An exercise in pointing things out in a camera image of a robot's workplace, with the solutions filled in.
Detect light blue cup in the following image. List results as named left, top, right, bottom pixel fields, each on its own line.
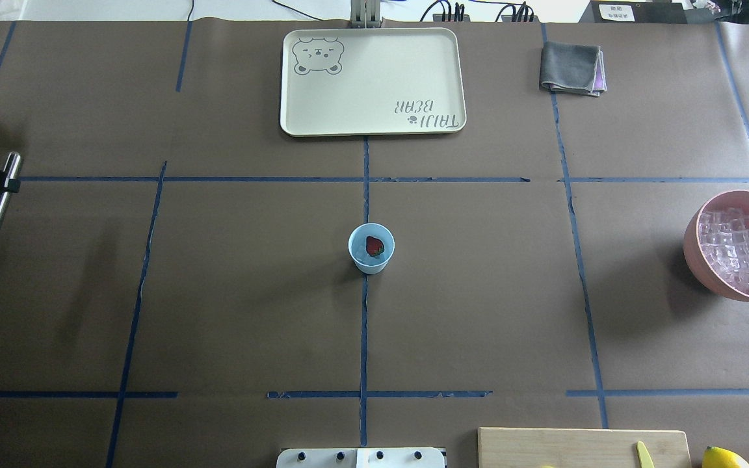
left=348, top=223, right=395, bottom=275

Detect red strawberry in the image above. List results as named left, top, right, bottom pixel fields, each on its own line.
left=365, top=236, right=386, bottom=258

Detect pile of ice cubes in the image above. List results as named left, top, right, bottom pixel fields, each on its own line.
left=698, top=207, right=749, bottom=295

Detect cream bear tray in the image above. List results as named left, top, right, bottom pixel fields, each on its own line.
left=280, top=27, right=467, bottom=137

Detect wooden cutting board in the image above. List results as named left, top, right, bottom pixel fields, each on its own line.
left=477, top=427, right=692, bottom=467

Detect grey folded cloth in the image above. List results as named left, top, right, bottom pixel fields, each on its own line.
left=538, top=41, right=607, bottom=97

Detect black box device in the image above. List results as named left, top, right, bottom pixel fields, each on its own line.
left=579, top=1, right=689, bottom=24

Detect yellow plastic knife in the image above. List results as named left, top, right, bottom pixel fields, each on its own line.
left=636, top=441, right=655, bottom=468

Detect pink bowl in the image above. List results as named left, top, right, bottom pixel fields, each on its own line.
left=683, top=190, right=749, bottom=302

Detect lower yellow lemon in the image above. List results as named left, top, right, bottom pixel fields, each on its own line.
left=701, top=445, right=749, bottom=468

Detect metal camera post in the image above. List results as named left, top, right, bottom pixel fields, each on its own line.
left=350, top=0, right=382, bottom=29

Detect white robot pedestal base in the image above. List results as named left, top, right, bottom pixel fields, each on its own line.
left=276, top=447, right=448, bottom=467

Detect black cables at edge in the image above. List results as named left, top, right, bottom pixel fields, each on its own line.
left=419, top=0, right=538, bottom=24

